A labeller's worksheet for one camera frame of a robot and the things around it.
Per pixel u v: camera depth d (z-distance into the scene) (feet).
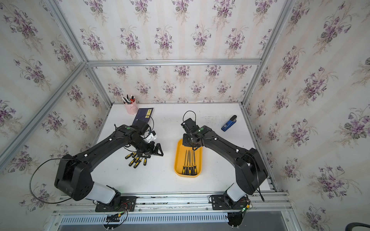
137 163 2.82
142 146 2.28
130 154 2.97
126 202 2.41
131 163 2.83
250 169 1.41
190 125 2.17
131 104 3.45
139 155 2.44
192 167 2.81
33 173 1.33
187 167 2.81
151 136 2.55
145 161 2.88
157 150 2.36
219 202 2.38
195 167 2.81
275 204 2.41
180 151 3.02
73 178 1.36
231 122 3.45
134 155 2.96
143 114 3.66
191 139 1.98
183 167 2.82
